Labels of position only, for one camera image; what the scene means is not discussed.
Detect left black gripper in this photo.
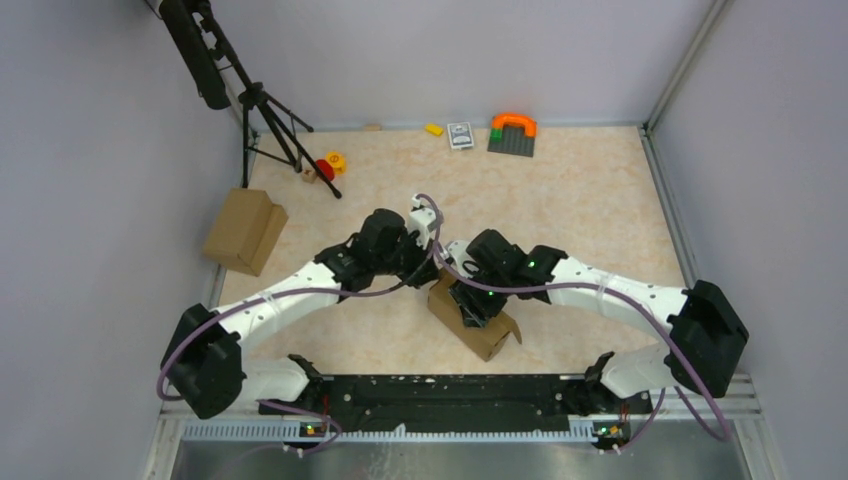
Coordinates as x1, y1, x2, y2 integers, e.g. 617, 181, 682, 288
374, 229, 441, 290

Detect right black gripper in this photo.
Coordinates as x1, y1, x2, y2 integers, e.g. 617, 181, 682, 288
449, 261, 513, 328

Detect brown cardboard box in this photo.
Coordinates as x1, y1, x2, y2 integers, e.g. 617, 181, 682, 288
202, 188, 288, 277
427, 268, 523, 363

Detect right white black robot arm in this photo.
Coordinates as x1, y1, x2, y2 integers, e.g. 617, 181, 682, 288
446, 229, 750, 412

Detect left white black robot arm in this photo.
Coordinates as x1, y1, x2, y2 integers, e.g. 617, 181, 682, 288
157, 204, 443, 420

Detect folded brown cardboard box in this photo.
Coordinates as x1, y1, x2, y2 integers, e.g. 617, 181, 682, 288
202, 188, 288, 277

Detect playing card deck box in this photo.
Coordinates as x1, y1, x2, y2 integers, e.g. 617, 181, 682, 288
446, 122, 475, 151

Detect yellow round toy disc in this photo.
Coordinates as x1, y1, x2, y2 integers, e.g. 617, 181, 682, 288
325, 151, 347, 175

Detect red round toy disc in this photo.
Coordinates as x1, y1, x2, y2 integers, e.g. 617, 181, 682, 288
315, 159, 336, 182

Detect small wooden cube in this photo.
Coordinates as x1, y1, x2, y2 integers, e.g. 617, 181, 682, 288
301, 170, 317, 183

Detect yellow small block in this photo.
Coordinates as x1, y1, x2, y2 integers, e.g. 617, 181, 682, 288
424, 123, 444, 136

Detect grey building baseplate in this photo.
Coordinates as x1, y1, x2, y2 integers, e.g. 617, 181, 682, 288
487, 127, 535, 158

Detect orange arch block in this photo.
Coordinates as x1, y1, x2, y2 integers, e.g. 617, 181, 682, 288
490, 112, 537, 138

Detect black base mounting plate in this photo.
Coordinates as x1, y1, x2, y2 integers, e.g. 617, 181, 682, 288
291, 374, 653, 433

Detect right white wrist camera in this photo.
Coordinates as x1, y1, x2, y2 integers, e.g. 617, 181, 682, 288
446, 240, 472, 278

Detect black camera tripod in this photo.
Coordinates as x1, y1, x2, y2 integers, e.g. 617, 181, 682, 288
151, 0, 343, 199

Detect aluminium frame rail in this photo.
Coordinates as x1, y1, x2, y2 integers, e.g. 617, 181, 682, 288
145, 372, 784, 479

